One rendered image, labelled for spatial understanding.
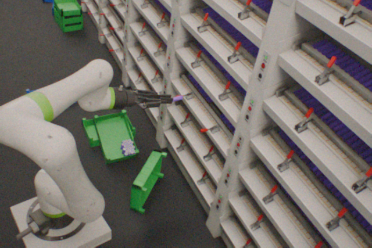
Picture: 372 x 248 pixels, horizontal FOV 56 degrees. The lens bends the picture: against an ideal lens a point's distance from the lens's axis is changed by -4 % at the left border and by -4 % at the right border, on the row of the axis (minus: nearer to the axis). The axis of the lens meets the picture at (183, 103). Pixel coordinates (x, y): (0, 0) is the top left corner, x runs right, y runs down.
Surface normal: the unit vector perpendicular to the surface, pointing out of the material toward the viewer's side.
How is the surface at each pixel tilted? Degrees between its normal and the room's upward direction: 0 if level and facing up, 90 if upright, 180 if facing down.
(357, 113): 17
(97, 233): 2
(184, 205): 0
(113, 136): 22
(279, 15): 90
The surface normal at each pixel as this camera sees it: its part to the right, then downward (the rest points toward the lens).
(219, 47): -0.13, -0.70
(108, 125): 0.29, -0.50
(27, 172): 0.14, -0.78
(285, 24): -0.89, 0.18
